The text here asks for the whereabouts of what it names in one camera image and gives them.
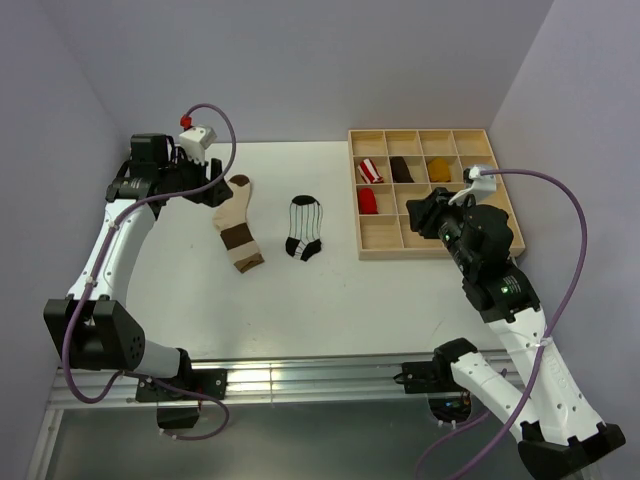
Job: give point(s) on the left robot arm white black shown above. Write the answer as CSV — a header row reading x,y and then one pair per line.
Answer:
x,y
91,327

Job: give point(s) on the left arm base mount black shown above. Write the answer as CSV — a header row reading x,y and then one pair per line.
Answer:
x,y
175,390

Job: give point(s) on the aluminium rail frame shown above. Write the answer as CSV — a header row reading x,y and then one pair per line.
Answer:
x,y
245,382

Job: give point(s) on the mustard yellow rolled sock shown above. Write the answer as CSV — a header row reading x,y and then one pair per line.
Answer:
x,y
438,170

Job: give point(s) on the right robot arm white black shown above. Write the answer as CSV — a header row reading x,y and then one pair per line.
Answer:
x,y
556,430

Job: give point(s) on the dark brown rolled sock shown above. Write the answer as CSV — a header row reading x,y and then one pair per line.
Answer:
x,y
400,170

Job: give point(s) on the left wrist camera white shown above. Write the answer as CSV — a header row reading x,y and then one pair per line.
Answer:
x,y
195,141

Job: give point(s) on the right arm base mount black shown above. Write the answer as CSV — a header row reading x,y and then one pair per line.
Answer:
x,y
447,401

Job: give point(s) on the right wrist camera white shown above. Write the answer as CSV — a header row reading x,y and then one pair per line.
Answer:
x,y
480,183

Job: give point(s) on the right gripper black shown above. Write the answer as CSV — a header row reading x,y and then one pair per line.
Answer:
x,y
433,207

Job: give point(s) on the red white striped rolled sock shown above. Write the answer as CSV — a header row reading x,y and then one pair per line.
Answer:
x,y
369,172

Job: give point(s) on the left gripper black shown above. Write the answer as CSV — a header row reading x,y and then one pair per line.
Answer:
x,y
213,196

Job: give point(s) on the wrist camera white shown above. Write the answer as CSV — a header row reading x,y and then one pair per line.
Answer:
x,y
480,183
195,141

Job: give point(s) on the white black striped sock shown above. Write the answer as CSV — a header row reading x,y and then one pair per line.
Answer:
x,y
305,220

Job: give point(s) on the beige brown striped sock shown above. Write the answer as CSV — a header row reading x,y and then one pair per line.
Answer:
x,y
230,220

